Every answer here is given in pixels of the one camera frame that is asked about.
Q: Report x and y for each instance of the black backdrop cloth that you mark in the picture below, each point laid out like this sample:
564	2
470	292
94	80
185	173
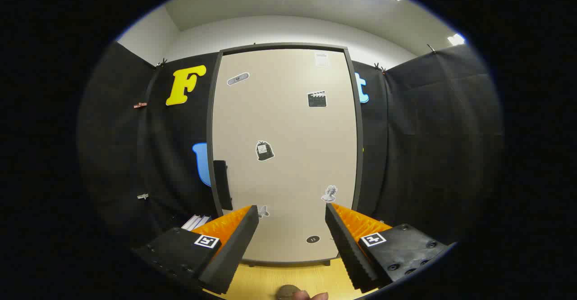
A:
428	133

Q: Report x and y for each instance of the brown fuzzy shoe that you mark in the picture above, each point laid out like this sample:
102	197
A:
286	293

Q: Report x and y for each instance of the red clip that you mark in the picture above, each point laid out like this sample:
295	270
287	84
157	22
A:
140	105

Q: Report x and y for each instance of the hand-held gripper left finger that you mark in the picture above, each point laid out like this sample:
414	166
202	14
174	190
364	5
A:
234	250

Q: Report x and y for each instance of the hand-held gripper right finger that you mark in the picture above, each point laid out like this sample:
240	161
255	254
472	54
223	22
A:
349	250

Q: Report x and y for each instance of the small ceiling light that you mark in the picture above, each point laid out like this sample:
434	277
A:
456	39

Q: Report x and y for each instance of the dark grey shoe cabinet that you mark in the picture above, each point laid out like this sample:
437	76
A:
284	46

